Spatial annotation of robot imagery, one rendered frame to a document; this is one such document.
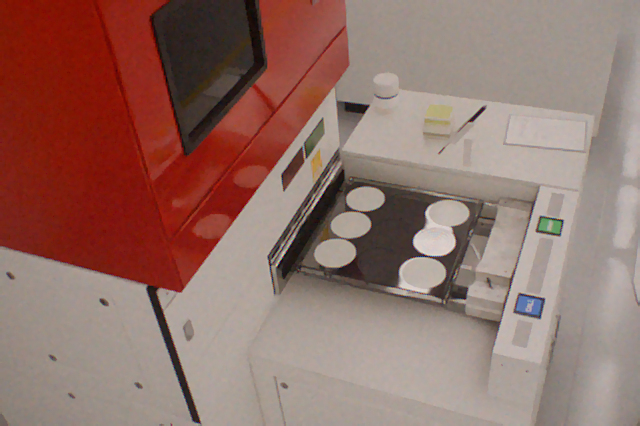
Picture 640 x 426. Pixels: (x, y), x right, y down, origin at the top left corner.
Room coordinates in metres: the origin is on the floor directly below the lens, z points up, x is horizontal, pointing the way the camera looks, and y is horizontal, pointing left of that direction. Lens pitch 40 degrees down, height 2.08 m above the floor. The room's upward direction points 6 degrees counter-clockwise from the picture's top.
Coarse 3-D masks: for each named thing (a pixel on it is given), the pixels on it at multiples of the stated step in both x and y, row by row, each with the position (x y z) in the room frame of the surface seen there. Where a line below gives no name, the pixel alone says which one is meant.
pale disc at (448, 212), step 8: (448, 200) 1.42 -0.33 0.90; (432, 208) 1.39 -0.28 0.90; (440, 208) 1.39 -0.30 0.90; (448, 208) 1.39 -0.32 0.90; (456, 208) 1.38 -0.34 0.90; (464, 208) 1.38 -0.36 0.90; (432, 216) 1.36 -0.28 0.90; (440, 216) 1.36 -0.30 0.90; (448, 216) 1.36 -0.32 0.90; (456, 216) 1.35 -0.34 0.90; (464, 216) 1.35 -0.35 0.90; (448, 224) 1.33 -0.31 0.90; (456, 224) 1.32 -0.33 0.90
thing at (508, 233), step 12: (504, 216) 1.36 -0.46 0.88; (492, 228) 1.32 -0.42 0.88; (504, 228) 1.31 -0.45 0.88; (516, 228) 1.31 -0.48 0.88; (492, 240) 1.27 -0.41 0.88; (504, 240) 1.27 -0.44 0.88; (516, 240) 1.26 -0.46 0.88; (492, 252) 1.23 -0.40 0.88; (504, 252) 1.23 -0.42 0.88; (516, 252) 1.22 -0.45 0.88; (504, 264) 1.19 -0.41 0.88; (516, 264) 1.19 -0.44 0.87; (504, 288) 1.11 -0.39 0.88; (468, 312) 1.07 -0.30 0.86; (480, 312) 1.06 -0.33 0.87; (492, 312) 1.04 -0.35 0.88
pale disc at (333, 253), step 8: (328, 240) 1.32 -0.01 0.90; (336, 240) 1.31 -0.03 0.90; (344, 240) 1.31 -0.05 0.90; (320, 248) 1.29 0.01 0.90; (328, 248) 1.29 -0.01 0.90; (336, 248) 1.29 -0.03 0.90; (344, 248) 1.28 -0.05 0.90; (352, 248) 1.28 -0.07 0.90; (320, 256) 1.26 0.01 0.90; (328, 256) 1.26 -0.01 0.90; (336, 256) 1.26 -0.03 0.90; (344, 256) 1.25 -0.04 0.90; (352, 256) 1.25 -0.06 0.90; (328, 264) 1.23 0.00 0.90; (336, 264) 1.23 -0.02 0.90; (344, 264) 1.23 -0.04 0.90
